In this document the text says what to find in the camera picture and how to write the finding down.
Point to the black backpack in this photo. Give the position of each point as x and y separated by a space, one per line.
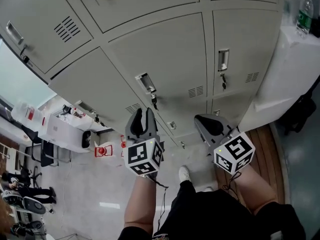
300 114

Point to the white cardboard carton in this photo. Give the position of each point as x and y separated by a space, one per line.
62 134

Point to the clear container red label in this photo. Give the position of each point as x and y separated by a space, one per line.
27 114

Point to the person's white shoe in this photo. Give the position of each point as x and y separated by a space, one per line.
207 189
184 172

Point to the white low counter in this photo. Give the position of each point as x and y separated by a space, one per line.
85 122

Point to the black swivel chair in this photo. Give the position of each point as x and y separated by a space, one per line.
30 174

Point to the person's black clothes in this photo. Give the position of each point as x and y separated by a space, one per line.
212 216

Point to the brown wooden slat platform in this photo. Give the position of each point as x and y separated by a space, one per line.
265 159

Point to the person's left forearm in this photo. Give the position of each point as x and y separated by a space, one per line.
142 201

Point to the small white bin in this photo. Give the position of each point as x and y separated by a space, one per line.
86 139

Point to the grey round-faced device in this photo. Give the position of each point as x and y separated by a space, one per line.
32 204

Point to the person's right forearm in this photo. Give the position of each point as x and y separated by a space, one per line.
255 191

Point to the person's right white shoe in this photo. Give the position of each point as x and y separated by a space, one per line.
207 189

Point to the green label water bottle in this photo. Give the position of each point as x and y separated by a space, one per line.
304 14

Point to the cluttered equipment rack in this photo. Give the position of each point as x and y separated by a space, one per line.
15 221

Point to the beige metal locker cabinet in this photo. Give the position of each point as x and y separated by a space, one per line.
75 84

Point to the large white box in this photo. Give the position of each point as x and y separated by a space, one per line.
280 84

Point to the black bag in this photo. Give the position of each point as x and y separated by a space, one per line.
316 29

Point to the white side desk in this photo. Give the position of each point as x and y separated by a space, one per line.
12 131

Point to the grey metal locker door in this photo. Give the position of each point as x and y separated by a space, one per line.
175 59

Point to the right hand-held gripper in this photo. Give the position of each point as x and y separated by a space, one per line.
235 151

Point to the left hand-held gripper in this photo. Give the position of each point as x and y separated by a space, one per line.
140 156

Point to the person's left white shoe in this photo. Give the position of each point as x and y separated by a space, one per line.
184 172

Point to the black office chair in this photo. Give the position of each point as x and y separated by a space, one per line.
46 151

